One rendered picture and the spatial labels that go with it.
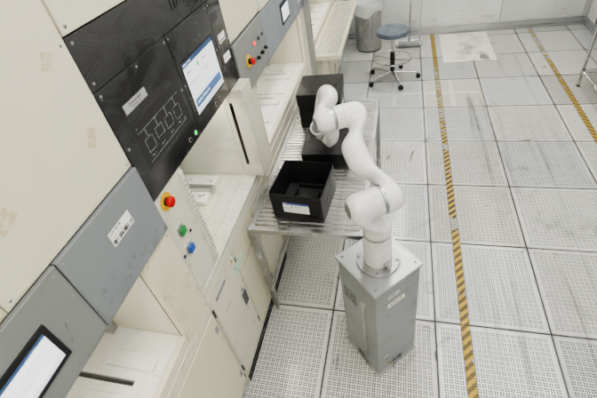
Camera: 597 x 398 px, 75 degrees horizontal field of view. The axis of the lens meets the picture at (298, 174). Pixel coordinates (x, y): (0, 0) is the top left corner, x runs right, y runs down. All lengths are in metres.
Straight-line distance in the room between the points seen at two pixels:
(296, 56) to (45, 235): 2.64
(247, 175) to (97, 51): 1.22
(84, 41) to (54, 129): 0.25
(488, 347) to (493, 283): 0.43
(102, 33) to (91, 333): 0.80
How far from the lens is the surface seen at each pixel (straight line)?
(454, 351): 2.48
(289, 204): 1.94
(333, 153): 2.23
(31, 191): 1.03
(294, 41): 3.30
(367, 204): 1.47
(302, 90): 2.61
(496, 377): 2.46
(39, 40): 1.08
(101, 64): 1.20
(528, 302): 2.74
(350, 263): 1.80
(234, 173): 2.21
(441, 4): 5.93
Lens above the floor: 2.20
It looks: 39 degrees down
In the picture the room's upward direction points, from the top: 11 degrees counter-clockwise
